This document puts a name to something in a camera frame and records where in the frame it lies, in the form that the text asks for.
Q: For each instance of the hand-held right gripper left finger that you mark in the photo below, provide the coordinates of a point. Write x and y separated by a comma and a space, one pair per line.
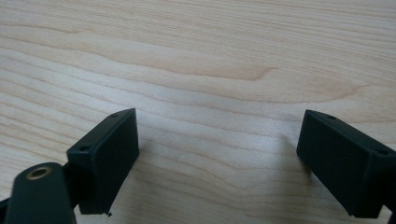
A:
104, 165

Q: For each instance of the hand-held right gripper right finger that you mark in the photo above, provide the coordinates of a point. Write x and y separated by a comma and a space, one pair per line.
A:
339, 165

